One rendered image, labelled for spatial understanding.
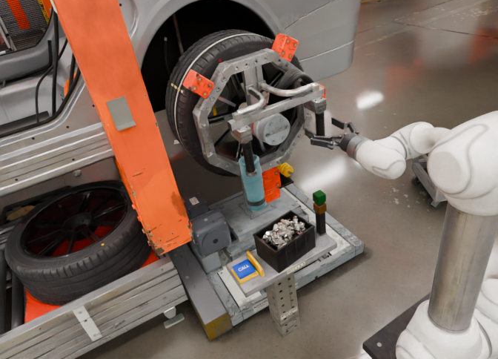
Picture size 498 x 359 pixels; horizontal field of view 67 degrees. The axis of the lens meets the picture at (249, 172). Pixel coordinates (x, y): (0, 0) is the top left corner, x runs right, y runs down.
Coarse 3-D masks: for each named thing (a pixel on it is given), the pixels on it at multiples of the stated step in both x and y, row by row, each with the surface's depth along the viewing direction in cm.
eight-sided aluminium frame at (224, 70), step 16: (224, 64) 149; (240, 64) 149; (256, 64) 152; (288, 64) 160; (224, 80) 149; (208, 96) 149; (192, 112) 155; (208, 112) 152; (304, 112) 175; (208, 128) 155; (304, 128) 180; (208, 144) 159; (288, 144) 181; (208, 160) 162; (224, 160) 166; (272, 160) 179; (240, 176) 174
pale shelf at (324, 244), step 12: (324, 240) 155; (252, 252) 155; (312, 252) 150; (324, 252) 151; (228, 264) 152; (252, 264) 150; (264, 264) 149; (300, 264) 147; (276, 276) 144; (240, 288) 143; (252, 288) 141
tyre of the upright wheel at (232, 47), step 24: (192, 48) 164; (216, 48) 153; (240, 48) 155; (264, 48) 160; (168, 96) 169; (192, 96) 154; (168, 120) 175; (192, 120) 159; (192, 144) 164; (216, 168) 176
